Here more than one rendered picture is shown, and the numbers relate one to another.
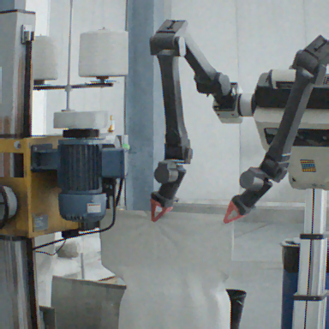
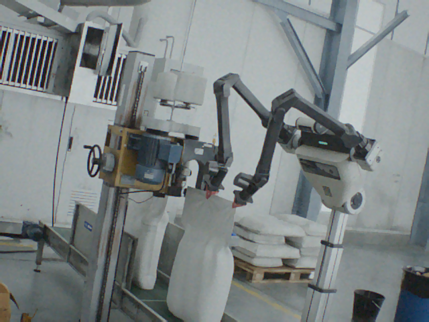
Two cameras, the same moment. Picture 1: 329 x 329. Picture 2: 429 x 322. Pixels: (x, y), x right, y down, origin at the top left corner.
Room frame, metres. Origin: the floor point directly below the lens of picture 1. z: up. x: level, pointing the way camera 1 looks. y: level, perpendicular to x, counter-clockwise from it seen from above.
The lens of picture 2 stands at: (0.12, -1.59, 1.41)
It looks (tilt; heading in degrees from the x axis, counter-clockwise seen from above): 3 degrees down; 30
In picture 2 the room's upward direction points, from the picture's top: 11 degrees clockwise
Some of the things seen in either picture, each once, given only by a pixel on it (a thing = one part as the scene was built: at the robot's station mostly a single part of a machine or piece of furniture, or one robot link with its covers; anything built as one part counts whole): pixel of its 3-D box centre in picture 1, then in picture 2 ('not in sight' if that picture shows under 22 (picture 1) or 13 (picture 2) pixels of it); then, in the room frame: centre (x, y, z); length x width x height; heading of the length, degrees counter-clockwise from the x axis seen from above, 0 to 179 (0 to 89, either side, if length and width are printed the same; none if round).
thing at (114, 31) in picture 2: not in sight; (110, 49); (4.08, 2.00, 1.95); 0.30 x 0.01 x 0.48; 64
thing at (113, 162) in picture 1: (114, 166); (169, 155); (2.64, 0.15, 1.25); 0.10 x 0.08 x 0.12; 179
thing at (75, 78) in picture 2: not in sight; (79, 62); (4.13, 2.41, 1.82); 0.51 x 0.27 x 0.71; 64
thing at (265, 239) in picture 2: not in sight; (255, 233); (5.87, 1.12, 0.44); 0.66 x 0.42 x 0.14; 58
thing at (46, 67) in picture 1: (39, 58); (167, 86); (2.88, 0.43, 1.61); 0.15 x 0.14 x 0.17; 64
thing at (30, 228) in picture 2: not in sight; (34, 231); (3.43, 1.88, 0.35); 0.30 x 0.15 x 0.15; 64
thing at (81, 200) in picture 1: (80, 179); (152, 159); (2.64, 0.25, 1.21); 0.15 x 0.15 x 0.25
